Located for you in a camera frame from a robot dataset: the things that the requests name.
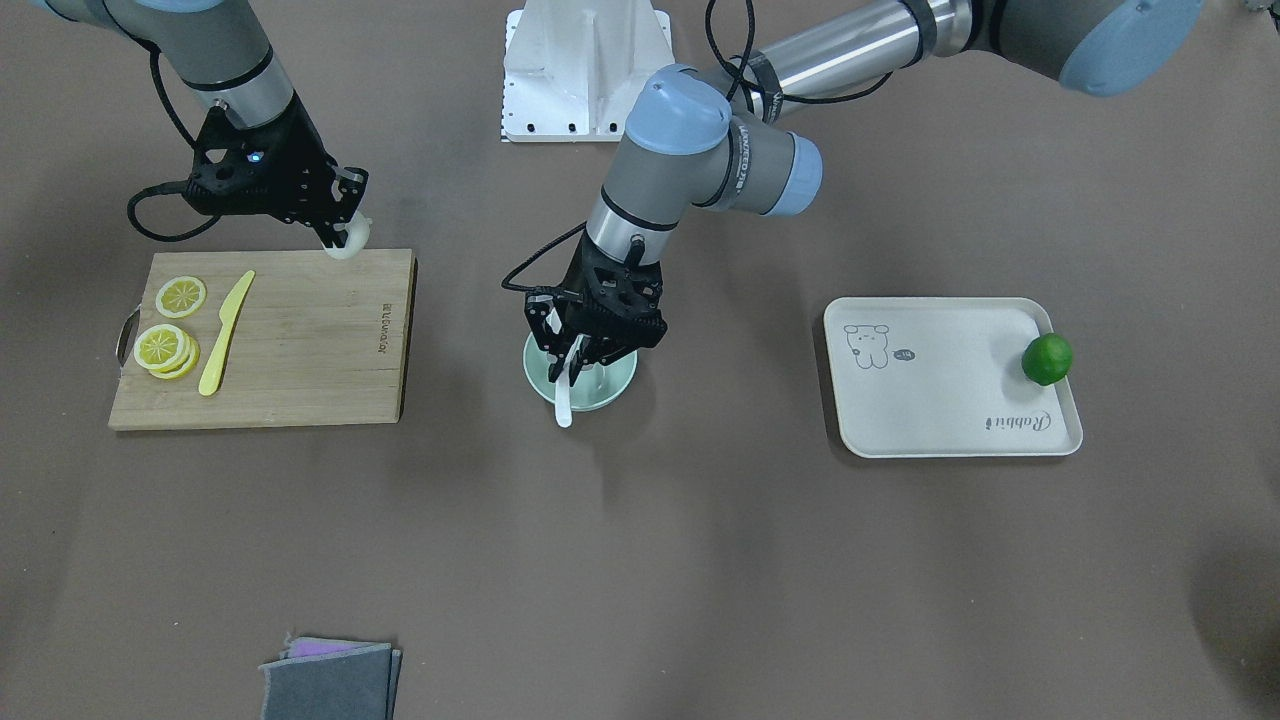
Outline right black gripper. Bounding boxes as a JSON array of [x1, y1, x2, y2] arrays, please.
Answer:
[[182, 100, 369, 247]]

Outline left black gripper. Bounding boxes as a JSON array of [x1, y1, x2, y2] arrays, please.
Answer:
[[524, 240, 667, 380]]

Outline white ceramic spoon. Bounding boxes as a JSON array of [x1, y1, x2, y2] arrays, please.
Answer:
[[553, 334, 584, 428]]

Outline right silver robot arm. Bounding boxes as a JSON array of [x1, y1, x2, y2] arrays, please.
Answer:
[[44, 1, 371, 259]]

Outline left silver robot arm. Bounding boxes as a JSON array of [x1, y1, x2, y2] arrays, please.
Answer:
[[524, 1, 1202, 386]]

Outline light green ceramic bowl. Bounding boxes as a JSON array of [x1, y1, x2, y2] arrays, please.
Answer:
[[524, 334, 639, 413]]

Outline single lemon slice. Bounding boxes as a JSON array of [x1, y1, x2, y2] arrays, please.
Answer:
[[154, 275, 209, 319]]

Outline bamboo cutting board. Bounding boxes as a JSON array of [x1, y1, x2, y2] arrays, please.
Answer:
[[108, 249, 416, 430]]

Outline stacked lemon slices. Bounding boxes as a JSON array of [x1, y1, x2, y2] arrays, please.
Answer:
[[132, 324, 200, 380]]

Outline yellow plastic knife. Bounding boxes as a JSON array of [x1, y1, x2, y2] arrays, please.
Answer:
[[198, 270, 256, 397]]

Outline cream rabbit tray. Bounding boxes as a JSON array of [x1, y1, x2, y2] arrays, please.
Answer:
[[822, 297, 1083, 457]]

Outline grey folded cloth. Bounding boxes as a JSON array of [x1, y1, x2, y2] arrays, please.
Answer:
[[260, 635, 402, 719]]

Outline green lime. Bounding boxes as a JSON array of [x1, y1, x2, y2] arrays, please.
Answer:
[[1020, 333, 1074, 387]]

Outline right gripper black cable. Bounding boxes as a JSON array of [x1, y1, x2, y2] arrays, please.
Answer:
[[125, 50, 223, 243]]

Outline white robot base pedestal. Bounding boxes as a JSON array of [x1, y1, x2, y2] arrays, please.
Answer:
[[500, 1, 675, 143]]

